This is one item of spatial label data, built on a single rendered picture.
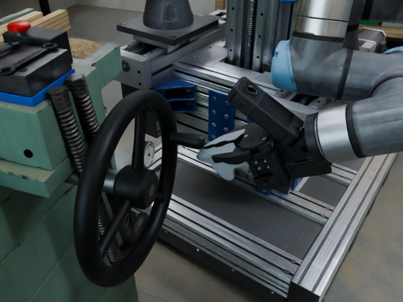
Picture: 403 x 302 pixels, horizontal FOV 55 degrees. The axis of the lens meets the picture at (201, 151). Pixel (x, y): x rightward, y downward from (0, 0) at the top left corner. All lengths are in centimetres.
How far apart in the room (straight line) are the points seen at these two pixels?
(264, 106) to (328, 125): 9
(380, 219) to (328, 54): 129
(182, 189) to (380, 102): 106
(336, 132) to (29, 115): 38
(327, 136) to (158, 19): 76
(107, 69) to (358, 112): 49
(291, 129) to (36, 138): 33
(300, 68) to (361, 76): 8
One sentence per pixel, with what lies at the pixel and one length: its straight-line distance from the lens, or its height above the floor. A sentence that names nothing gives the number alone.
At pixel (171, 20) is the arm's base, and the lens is 118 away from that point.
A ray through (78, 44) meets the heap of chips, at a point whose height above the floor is 92.
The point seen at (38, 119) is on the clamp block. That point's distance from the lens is 50.
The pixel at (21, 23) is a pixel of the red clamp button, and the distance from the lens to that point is 59.
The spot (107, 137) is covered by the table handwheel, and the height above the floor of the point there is 94.
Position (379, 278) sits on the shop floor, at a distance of 160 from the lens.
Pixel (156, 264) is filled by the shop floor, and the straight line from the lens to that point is 151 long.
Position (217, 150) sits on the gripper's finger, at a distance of 61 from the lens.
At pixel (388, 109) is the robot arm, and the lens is 51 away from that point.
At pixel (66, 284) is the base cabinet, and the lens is 85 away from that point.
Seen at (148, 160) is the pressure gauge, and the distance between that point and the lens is 90.
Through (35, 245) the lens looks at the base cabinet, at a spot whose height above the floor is 68.
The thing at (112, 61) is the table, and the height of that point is 88.
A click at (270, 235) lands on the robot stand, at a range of 133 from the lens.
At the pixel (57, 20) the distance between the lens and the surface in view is 93.
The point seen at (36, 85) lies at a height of 98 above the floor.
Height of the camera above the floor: 119
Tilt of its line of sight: 36 degrees down
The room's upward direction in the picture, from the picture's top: straight up
